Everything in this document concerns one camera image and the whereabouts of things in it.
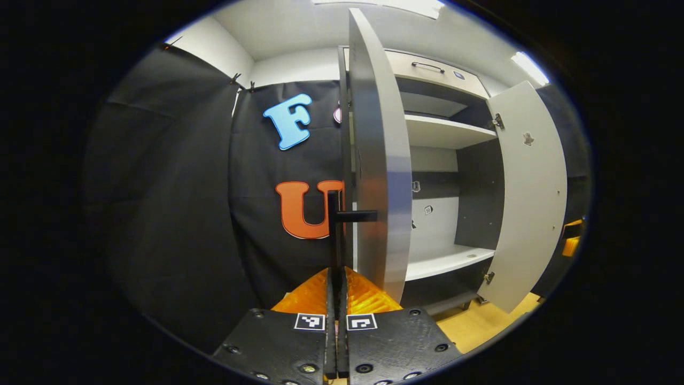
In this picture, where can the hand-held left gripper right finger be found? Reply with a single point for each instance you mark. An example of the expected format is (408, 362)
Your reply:
(395, 347)

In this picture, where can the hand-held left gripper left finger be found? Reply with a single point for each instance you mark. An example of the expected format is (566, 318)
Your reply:
(278, 347)

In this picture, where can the beige shoe cabinet door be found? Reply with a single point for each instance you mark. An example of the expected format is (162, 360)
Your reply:
(379, 160)
(534, 187)

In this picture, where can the beige double-door shoe cabinet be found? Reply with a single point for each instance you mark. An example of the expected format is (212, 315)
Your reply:
(443, 133)

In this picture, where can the beige cabinet drawer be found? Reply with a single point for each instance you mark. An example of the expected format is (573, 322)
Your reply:
(427, 75)

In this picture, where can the black backdrop cloth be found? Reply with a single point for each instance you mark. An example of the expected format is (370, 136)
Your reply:
(176, 187)

